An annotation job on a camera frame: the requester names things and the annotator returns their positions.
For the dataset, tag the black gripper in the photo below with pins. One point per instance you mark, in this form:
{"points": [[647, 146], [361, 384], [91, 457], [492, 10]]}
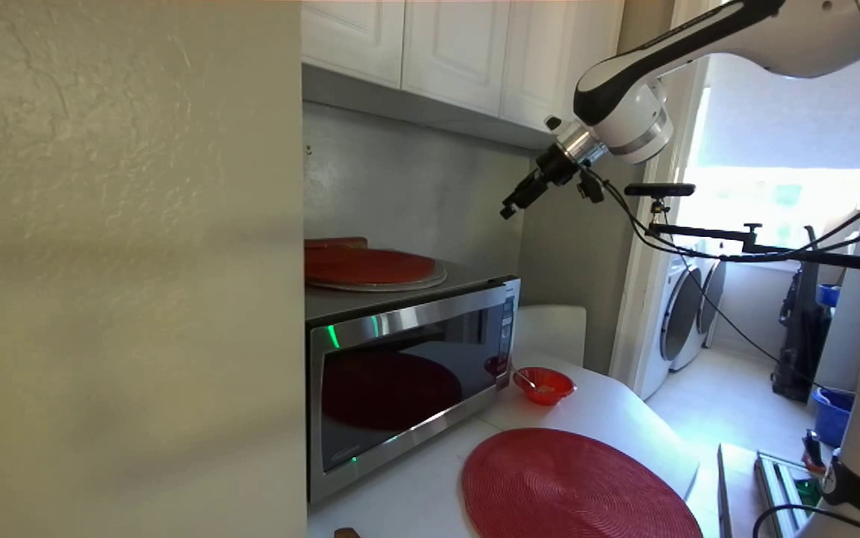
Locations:
{"points": [[555, 169]]}

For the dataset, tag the red round placemat top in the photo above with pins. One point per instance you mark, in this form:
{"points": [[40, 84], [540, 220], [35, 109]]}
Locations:
{"points": [[350, 254]]}

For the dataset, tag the red round placemat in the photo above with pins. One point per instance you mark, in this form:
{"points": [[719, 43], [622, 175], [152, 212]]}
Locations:
{"points": [[350, 254], [564, 484]]}

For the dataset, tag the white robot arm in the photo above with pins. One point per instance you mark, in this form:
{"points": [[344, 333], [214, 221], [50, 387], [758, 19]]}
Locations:
{"points": [[622, 112]]}

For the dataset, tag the stainless steel microwave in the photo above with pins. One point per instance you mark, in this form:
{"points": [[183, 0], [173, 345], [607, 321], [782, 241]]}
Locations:
{"points": [[388, 372]]}

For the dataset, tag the red round placemat bottom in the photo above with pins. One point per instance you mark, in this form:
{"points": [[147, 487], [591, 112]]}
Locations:
{"points": [[564, 484]]}

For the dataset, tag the white upper cabinets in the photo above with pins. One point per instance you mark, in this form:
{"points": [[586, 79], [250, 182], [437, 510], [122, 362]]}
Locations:
{"points": [[503, 57]]}

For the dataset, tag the red plastic bowl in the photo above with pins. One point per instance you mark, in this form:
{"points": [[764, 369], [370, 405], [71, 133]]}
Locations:
{"points": [[544, 387]]}

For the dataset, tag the white washing machine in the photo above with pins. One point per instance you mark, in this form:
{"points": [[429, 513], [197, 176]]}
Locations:
{"points": [[673, 326]]}

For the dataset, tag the brown wooden crescent piece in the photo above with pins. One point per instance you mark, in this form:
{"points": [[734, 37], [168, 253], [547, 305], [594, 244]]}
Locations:
{"points": [[347, 534]]}

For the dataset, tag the blue bucket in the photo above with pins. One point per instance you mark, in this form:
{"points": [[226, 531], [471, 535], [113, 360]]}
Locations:
{"points": [[833, 414]]}

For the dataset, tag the black camera stand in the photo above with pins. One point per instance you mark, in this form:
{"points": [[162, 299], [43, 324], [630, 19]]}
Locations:
{"points": [[816, 250]]}

